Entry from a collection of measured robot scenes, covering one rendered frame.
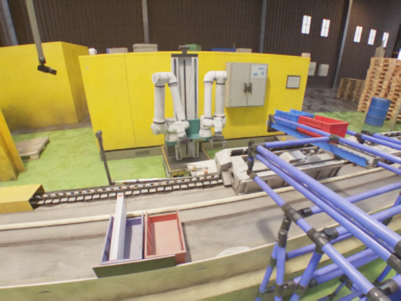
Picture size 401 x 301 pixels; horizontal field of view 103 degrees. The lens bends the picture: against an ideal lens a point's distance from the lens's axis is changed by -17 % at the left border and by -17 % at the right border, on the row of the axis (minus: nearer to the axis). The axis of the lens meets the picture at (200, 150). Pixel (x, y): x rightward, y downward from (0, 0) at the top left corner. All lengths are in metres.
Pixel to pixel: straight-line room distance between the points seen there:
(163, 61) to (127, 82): 0.67
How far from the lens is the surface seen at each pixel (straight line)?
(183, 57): 2.58
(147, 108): 3.43
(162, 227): 1.27
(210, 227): 1.25
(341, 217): 0.57
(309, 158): 1.86
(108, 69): 3.42
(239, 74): 3.43
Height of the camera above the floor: 1.69
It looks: 26 degrees down
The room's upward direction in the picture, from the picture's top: straight up
